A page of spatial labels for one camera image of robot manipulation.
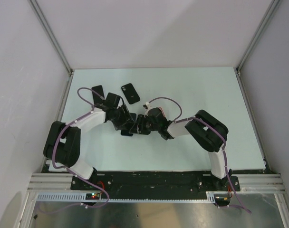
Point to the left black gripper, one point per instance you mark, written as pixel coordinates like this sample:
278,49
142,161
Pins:
126,118

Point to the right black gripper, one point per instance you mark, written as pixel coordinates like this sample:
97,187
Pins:
138,128

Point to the black smartphone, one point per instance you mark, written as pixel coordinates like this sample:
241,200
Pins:
126,133

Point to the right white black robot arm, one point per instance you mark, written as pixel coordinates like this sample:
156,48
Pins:
208,132

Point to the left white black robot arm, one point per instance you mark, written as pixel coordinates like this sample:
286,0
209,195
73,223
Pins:
63,144

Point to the black phone case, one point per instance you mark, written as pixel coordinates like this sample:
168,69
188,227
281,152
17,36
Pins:
130,93

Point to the small black phone left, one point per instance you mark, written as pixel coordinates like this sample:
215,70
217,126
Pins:
98,94

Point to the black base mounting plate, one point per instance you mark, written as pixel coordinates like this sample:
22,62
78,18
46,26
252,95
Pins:
156,185

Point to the left controller board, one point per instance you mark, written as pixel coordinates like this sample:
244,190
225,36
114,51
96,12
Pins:
93,196

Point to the controller board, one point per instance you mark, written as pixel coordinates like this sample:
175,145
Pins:
222,201
93,196

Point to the right controller board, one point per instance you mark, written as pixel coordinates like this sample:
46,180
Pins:
222,201

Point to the aluminium front frame rail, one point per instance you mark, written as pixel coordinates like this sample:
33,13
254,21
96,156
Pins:
249,183

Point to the left aluminium corner post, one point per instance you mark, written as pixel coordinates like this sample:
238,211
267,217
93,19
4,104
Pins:
50,34

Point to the aluminium corner post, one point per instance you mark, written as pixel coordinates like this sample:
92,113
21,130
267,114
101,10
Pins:
50,34
268,16

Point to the right aluminium corner post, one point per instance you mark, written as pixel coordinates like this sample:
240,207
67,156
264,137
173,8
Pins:
268,16

